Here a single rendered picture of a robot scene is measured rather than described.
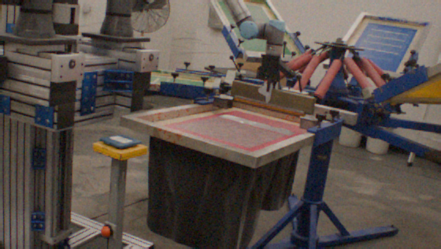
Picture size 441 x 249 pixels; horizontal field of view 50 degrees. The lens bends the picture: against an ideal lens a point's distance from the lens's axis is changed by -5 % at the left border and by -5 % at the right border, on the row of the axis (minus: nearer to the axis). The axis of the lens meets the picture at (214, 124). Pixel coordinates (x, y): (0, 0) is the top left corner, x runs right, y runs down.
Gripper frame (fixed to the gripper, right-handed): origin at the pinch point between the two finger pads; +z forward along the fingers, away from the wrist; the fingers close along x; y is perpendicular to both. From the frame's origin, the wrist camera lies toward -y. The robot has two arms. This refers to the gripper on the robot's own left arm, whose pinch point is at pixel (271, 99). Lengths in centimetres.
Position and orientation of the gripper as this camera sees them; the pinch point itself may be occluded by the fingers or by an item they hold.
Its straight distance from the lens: 220.4
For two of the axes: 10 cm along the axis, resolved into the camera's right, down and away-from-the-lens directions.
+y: -8.3, -2.3, 5.2
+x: -5.5, 1.3, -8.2
